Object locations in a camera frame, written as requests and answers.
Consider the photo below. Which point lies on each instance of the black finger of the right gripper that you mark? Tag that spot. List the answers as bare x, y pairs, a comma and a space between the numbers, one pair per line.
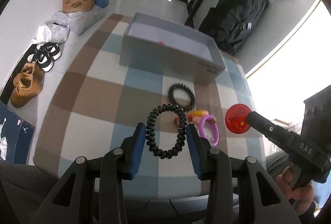
261, 124

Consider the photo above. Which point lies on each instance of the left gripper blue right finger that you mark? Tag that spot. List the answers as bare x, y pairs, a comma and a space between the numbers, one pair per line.
260, 199

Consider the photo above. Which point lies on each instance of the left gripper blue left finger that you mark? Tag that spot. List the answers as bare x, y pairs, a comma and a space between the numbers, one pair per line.
70, 200

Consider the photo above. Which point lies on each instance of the pink duck toy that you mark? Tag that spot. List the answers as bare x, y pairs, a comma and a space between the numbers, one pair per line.
195, 116

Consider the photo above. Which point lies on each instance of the person's right hand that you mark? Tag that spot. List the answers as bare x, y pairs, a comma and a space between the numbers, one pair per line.
304, 196

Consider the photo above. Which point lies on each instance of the red China badge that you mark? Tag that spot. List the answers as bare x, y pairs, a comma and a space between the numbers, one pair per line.
236, 119

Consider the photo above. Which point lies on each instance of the blue Jordan shoe box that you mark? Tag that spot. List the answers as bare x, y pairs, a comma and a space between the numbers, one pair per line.
16, 136

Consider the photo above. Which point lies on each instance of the checkered blanket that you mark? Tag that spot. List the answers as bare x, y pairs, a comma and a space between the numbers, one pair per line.
99, 103

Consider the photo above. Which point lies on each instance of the black backpack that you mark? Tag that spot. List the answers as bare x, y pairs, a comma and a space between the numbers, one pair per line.
230, 22

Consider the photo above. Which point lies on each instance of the brown suede shoe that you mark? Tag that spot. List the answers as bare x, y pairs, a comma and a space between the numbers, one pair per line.
32, 69
25, 89

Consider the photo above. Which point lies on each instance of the grey phone box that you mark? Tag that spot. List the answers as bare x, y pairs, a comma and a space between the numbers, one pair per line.
168, 48

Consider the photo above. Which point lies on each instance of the white plastic bag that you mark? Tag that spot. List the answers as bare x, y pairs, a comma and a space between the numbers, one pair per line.
62, 24

